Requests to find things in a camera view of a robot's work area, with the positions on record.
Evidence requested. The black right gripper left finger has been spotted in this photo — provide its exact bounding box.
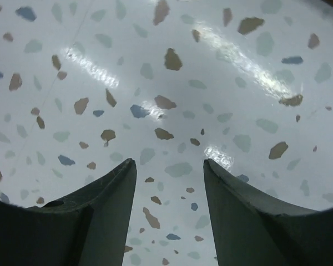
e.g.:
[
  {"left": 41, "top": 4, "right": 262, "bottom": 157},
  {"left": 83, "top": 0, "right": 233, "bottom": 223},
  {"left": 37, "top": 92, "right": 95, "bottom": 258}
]
[{"left": 0, "top": 158, "right": 137, "bottom": 265}]

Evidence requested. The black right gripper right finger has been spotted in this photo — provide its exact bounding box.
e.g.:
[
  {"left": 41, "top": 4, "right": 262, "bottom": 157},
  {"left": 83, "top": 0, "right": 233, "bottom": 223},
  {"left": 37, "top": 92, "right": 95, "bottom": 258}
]
[{"left": 203, "top": 159, "right": 333, "bottom": 265}]

